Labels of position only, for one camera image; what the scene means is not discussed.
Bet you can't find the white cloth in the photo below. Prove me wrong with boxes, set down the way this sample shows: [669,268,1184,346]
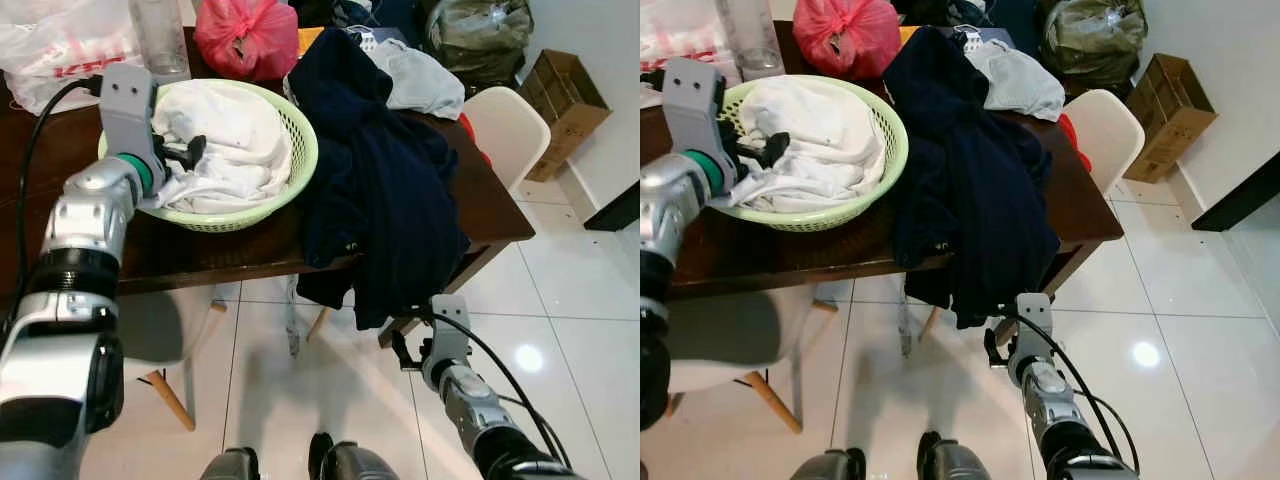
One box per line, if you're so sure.
[150,80,297,214]
[735,78,890,214]

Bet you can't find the navy knit sweater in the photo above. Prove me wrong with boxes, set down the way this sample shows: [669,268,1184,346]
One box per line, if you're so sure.
[882,25,1062,332]
[288,28,472,332]

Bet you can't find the clear plastic bottle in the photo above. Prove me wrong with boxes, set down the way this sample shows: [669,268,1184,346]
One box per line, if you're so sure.
[715,0,787,80]
[128,0,192,82]

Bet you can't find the green plastic laundry basket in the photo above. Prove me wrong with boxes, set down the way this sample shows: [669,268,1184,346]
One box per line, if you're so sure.
[715,75,910,234]
[98,78,320,234]

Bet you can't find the white red printed plastic bag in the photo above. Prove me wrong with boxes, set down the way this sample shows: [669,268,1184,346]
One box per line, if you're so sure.
[640,0,737,97]
[0,0,142,117]

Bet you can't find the large brown cardboard box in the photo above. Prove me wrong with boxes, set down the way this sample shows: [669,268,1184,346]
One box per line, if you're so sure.
[1125,52,1220,185]
[520,48,612,184]

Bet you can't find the red cloth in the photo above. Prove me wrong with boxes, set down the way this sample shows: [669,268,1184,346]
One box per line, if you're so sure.
[458,112,492,167]
[1058,112,1094,172]

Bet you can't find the light blue garment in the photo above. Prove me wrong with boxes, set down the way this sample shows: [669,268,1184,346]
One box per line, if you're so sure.
[960,35,1067,124]
[350,35,467,122]

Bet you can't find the olive green bag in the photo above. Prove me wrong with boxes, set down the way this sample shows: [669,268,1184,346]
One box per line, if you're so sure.
[1040,0,1150,92]
[425,0,537,87]

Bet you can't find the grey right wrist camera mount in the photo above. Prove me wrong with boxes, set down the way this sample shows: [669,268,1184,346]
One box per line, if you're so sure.
[1013,292,1054,361]
[428,294,472,364]

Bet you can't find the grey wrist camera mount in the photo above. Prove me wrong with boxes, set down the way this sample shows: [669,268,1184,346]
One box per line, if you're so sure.
[1013,292,1054,361]
[662,57,737,167]
[98,62,167,167]
[428,294,472,364]

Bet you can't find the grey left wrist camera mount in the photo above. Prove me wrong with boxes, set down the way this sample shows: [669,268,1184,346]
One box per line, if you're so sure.
[98,62,167,167]
[662,57,737,167]

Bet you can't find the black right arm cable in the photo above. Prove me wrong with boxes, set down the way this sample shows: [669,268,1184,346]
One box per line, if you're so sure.
[415,310,572,471]
[1000,308,1141,471]

